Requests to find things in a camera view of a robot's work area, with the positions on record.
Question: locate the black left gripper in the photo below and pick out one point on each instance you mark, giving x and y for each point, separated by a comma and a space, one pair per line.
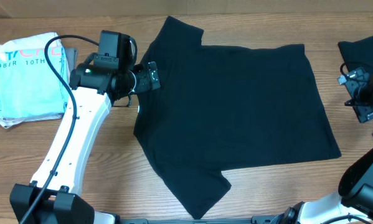
144, 83

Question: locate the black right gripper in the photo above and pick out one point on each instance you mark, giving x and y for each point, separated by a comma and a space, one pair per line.
366, 112

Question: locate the black t-shirt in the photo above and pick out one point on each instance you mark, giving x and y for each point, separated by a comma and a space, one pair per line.
226, 107

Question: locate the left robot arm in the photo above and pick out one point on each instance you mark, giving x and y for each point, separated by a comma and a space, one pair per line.
110, 74

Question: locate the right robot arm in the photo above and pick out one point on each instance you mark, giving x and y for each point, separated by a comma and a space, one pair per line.
354, 199

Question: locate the beige folded t-shirt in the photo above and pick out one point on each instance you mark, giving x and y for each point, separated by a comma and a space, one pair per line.
53, 51

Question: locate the light blue folded t-shirt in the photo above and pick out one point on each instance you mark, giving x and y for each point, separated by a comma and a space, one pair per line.
28, 86

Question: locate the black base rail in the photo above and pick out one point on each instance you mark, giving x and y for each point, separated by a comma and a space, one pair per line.
265, 219

